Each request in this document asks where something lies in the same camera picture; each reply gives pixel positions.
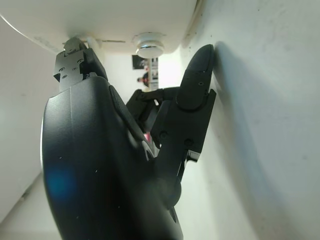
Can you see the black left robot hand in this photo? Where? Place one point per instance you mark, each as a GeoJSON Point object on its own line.
{"type": "Point", "coordinates": [100, 162]}

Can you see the cream white two-slot toaster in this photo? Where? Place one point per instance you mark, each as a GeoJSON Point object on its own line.
{"type": "Point", "coordinates": [100, 17]}

